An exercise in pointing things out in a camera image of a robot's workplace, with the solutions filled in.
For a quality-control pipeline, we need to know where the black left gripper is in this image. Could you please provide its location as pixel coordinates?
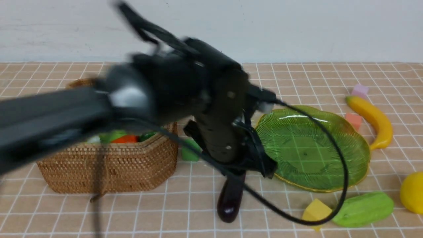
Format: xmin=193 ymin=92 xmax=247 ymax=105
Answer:
xmin=132 ymin=38 xmax=277 ymax=178

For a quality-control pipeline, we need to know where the orange toy carrot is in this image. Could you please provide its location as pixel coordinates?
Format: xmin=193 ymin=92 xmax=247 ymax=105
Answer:
xmin=112 ymin=132 xmax=156 ymax=143

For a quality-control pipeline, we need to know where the purple toy eggplant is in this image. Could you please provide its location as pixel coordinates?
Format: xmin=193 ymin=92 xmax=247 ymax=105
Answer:
xmin=216 ymin=177 xmax=244 ymax=223

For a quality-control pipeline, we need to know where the yellow toy banana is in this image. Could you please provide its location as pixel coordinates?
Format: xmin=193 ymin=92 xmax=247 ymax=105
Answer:
xmin=345 ymin=95 xmax=393 ymax=150

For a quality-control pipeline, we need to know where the green toy cucumber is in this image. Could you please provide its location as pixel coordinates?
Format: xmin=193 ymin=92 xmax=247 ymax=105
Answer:
xmin=332 ymin=191 xmax=394 ymax=228

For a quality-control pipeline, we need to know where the yellow toy lemon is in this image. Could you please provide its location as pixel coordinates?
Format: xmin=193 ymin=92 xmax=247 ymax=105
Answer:
xmin=400 ymin=172 xmax=423 ymax=214

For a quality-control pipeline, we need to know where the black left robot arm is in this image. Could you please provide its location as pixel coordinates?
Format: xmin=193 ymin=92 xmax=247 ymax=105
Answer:
xmin=1 ymin=38 xmax=277 ymax=178

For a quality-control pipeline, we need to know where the green foam cube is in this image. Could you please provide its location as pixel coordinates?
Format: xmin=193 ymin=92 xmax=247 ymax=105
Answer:
xmin=181 ymin=138 xmax=202 ymax=162

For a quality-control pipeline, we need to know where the woven rattan basket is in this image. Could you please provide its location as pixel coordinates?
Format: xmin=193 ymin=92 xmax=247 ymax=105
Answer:
xmin=36 ymin=78 xmax=179 ymax=203

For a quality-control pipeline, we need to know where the green fabric basket liner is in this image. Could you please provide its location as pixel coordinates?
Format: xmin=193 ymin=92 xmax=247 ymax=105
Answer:
xmin=98 ymin=131 xmax=127 ymax=143

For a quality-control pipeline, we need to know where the woven rattan basket lid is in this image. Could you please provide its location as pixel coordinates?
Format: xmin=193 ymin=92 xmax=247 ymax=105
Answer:
xmin=65 ymin=77 xmax=97 ymax=89

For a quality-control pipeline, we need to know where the green glass leaf plate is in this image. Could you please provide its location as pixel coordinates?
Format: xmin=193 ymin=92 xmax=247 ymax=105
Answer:
xmin=255 ymin=105 xmax=371 ymax=193

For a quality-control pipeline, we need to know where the lilac foam cube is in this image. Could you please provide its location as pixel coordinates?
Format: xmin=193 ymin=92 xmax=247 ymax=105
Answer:
xmin=350 ymin=84 xmax=369 ymax=99

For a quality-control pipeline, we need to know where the pink foam cube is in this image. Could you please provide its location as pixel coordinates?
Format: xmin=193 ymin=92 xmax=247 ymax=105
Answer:
xmin=345 ymin=113 xmax=363 ymax=132

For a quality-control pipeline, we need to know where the yellow foam cube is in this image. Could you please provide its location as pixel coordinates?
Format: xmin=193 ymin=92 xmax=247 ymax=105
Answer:
xmin=301 ymin=199 xmax=332 ymax=221

